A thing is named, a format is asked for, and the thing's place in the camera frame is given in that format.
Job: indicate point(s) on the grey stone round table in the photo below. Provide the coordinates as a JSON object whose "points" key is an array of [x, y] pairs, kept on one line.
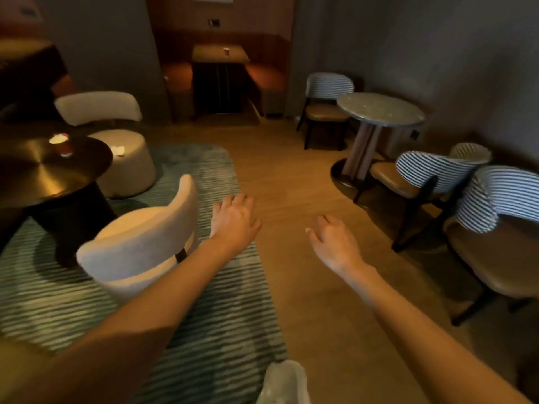
{"points": [[379, 108]]}

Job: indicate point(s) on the white boucle armchair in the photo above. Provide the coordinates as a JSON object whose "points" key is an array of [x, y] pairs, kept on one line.
{"points": [[139, 244], [130, 164]]}

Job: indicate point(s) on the round brass coffee table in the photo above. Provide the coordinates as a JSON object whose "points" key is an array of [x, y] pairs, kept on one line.
{"points": [[33, 172]]}

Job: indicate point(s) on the striped blue-green rug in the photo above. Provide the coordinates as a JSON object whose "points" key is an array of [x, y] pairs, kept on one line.
{"points": [[236, 323]]}

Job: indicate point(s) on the orange upholstered bench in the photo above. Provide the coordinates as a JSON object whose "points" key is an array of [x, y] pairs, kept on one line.
{"points": [[265, 77]]}

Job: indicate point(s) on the white napkin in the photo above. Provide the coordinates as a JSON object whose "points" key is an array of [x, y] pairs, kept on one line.
{"points": [[118, 150]]}

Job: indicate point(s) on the person's right forearm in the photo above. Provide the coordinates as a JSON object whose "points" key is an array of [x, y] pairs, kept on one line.
{"points": [[429, 345]]}

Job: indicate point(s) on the wooden square table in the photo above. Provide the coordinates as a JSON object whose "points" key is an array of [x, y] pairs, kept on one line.
{"points": [[219, 54]]}

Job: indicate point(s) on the person's left hand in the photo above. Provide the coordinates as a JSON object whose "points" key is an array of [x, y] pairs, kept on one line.
{"points": [[233, 225]]}

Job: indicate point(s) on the person's right hand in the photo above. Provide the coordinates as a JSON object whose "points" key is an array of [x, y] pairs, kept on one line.
{"points": [[337, 248]]}

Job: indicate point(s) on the person's white trousers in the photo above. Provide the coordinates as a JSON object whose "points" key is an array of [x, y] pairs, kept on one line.
{"points": [[284, 382]]}

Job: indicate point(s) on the houndstooth back dining chair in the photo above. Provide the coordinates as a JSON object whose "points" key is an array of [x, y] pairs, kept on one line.
{"points": [[425, 168], [497, 248]]}

